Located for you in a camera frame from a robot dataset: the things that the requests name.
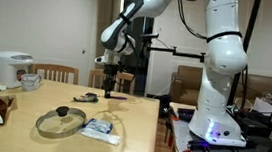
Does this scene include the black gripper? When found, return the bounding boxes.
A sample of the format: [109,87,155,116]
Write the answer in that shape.
[100,63,119,100]

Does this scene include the purple handled scissors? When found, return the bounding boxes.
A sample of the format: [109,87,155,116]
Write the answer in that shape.
[109,95,128,101]

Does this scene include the glass pot lid black knob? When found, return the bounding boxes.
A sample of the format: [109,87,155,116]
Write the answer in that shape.
[34,103,89,142]

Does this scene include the pink box with black panel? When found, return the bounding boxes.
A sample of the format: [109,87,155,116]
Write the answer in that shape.
[84,91,99,98]

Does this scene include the wooden slat chair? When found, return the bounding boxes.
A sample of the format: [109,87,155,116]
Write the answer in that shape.
[86,67,137,96]
[29,62,81,85]

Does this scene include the dark blue snack wrapper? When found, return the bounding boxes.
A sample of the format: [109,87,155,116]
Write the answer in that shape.
[72,93,100,105]

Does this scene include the white blue plastic packet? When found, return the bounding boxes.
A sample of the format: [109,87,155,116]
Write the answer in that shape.
[83,116,115,135]

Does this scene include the clear plastic packet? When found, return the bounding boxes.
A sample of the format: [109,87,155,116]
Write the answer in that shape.
[76,126,124,147]

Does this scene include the brown sofa chair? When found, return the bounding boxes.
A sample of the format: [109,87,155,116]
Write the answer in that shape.
[169,64,204,106]
[242,73,272,104]

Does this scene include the black controller box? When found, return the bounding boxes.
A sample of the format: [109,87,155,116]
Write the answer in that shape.
[227,106,272,139]

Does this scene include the white paper sheet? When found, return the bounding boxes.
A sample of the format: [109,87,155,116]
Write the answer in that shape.
[251,95,272,117]

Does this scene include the black stand pole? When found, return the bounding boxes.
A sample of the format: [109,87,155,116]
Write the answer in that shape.
[225,0,263,110]

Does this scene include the black stand camera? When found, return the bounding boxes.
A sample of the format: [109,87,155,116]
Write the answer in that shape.
[138,31,160,42]

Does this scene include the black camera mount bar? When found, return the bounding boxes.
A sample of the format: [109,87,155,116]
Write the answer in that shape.
[146,43,207,64]

